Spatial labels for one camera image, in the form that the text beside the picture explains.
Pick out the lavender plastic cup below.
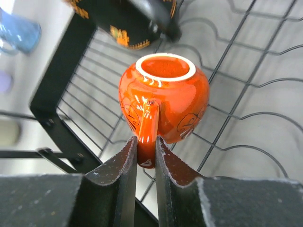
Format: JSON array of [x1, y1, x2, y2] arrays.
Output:
[[0, 70, 13, 93]]

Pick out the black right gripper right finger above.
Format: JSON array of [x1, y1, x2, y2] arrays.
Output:
[[155, 138, 303, 227]]

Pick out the orange patterned teapot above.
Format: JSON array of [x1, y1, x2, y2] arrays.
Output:
[[118, 52, 210, 169]]

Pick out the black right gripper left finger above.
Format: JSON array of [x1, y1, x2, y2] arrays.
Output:
[[0, 137, 137, 227]]

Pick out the black patterned mug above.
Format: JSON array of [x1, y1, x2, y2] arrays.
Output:
[[66, 0, 182, 50]]

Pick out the black wire dish rack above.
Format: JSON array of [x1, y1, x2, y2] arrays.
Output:
[[0, 0, 303, 227]]

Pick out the blue ceramic mug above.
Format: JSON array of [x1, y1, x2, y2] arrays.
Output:
[[0, 9, 42, 55]]

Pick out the beige ceramic mug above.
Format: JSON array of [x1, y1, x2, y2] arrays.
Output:
[[0, 120, 20, 146]]

